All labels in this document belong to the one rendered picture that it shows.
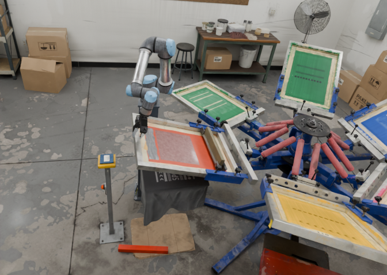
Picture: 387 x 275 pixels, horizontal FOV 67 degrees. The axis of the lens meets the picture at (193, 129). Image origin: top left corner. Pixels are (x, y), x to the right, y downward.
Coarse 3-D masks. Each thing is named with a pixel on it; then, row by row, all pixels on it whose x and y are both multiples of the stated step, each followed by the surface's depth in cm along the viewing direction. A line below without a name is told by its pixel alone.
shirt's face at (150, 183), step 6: (144, 174) 219; (150, 174) 219; (144, 180) 214; (150, 180) 214; (174, 180) 217; (180, 180) 218; (186, 180) 219; (192, 180) 220; (198, 180) 220; (204, 180) 221; (150, 186) 210; (156, 186) 211; (162, 186) 211; (168, 186) 212; (174, 186) 213; (180, 186) 213; (186, 186) 214
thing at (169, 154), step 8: (160, 144) 212; (160, 152) 205; (168, 152) 208; (176, 152) 212; (184, 152) 216; (192, 152) 220; (200, 152) 224; (208, 152) 228; (152, 160) 194; (160, 160) 198; (168, 160) 201; (176, 160) 204; (184, 160) 208; (192, 160) 212; (200, 160) 215; (208, 160) 219; (208, 168) 211
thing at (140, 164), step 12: (132, 120) 218; (156, 120) 230; (168, 120) 236; (216, 132) 252; (228, 156) 229; (144, 168) 183; (156, 168) 186; (168, 168) 189; (180, 168) 193; (192, 168) 198
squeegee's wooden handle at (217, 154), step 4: (208, 128) 237; (204, 132) 240; (208, 132) 233; (208, 136) 232; (212, 136) 229; (208, 140) 231; (212, 140) 226; (208, 144) 230; (212, 144) 225; (216, 144) 222; (212, 148) 224; (216, 148) 218; (212, 152) 222; (216, 152) 217; (220, 152) 215; (216, 156) 216; (220, 156) 211; (216, 160) 215; (220, 160) 209; (224, 160) 209; (220, 164) 210
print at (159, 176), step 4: (156, 172) 222; (160, 172) 222; (164, 172) 223; (156, 176) 218; (160, 176) 219; (164, 176) 219; (168, 176) 220; (172, 176) 220; (176, 176) 221; (180, 176) 221; (184, 176) 222; (188, 176) 222; (192, 176) 223; (156, 180) 215; (160, 180) 216; (164, 180) 216; (168, 180) 216; (172, 180) 217
